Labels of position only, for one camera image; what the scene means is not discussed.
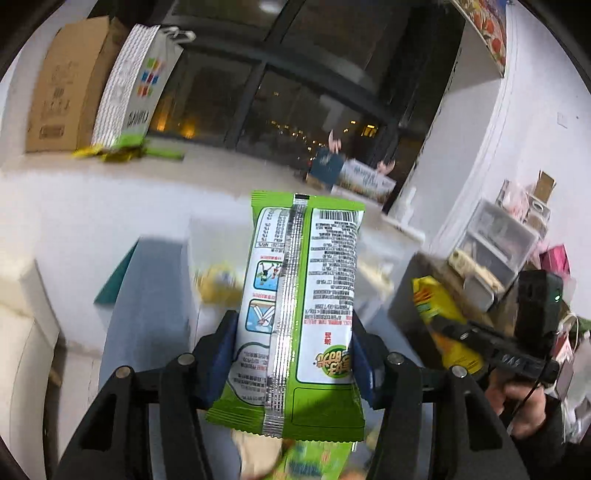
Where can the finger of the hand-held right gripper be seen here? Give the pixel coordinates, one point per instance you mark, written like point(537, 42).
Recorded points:
point(466, 334)

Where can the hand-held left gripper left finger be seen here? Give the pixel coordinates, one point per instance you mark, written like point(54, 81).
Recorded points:
point(220, 355)

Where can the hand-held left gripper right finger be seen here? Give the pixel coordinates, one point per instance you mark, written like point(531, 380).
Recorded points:
point(367, 369)

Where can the white cardboard box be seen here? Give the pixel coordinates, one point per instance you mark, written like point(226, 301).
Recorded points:
point(194, 318)

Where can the yellow snack packet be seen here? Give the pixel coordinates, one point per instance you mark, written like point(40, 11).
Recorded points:
point(217, 286)
point(436, 300)

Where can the green snack packet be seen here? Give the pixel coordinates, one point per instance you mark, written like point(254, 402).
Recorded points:
point(318, 286)
point(318, 461)

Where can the person's right forearm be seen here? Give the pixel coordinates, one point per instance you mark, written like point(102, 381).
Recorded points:
point(556, 424)

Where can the person's right hand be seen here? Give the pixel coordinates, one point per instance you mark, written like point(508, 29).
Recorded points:
point(526, 410)

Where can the grey and white clock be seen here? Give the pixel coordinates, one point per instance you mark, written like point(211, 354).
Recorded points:
point(478, 293)

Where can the cream carton with green print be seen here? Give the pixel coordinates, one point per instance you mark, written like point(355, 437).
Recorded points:
point(471, 267)

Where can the clear plastic drawer unit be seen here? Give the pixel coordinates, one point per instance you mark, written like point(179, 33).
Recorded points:
point(503, 240)

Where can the wooden side table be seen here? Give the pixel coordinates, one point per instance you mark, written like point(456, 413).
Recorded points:
point(411, 286)

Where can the blue tablecloth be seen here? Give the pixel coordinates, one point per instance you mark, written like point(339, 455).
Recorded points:
point(147, 300)

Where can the white box with round window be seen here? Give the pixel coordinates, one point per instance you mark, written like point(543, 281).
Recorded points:
point(538, 212)

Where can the pink floral box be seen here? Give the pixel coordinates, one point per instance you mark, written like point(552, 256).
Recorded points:
point(512, 198)

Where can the small open cardboard box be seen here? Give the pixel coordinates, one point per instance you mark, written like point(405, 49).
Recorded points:
point(545, 184)

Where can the white tube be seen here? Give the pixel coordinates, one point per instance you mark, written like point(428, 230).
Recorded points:
point(406, 230)

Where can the teal table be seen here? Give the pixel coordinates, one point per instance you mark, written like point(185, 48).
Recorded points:
point(115, 281)

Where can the white plastic bottle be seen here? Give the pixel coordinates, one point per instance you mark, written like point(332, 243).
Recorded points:
point(407, 203)

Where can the stone window sill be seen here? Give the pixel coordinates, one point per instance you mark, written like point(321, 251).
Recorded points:
point(231, 170)

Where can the pink clip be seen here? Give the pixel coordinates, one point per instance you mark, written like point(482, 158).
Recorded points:
point(385, 167)
point(334, 142)

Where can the printed landscape carton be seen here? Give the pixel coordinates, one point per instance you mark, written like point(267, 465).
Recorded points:
point(355, 177)

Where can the cream leather sofa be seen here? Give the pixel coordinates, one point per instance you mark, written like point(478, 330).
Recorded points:
point(23, 350)

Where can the pile of green sachets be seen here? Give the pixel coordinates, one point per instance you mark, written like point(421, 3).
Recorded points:
point(124, 150)

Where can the floral printed cloth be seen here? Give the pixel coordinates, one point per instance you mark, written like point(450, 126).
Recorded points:
point(489, 32)

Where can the white dotted shopping bag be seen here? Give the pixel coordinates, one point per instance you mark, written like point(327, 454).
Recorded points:
point(138, 78)

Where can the brown cardboard box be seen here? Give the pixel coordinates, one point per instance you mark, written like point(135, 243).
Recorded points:
point(60, 87)

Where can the dark framed window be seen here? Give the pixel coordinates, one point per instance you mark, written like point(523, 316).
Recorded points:
point(300, 46)

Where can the white wall socket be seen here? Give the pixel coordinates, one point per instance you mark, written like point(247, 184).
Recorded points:
point(562, 119)

